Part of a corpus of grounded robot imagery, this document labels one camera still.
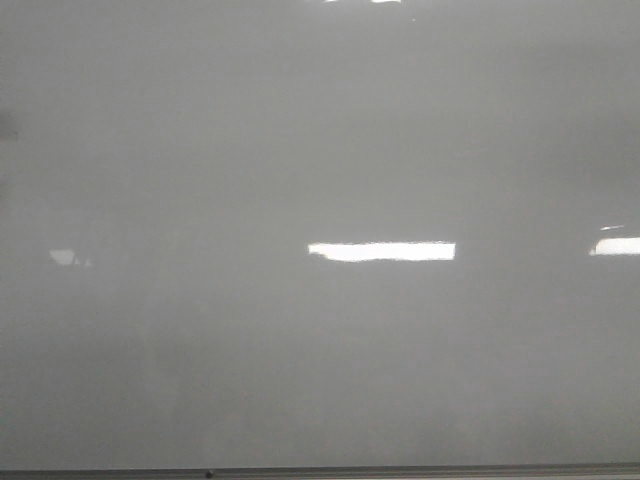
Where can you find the white glossy whiteboard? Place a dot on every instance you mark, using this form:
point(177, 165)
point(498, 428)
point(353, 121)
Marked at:
point(243, 234)

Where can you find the grey aluminium whiteboard frame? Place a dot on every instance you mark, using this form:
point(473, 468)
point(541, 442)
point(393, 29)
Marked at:
point(615, 470)

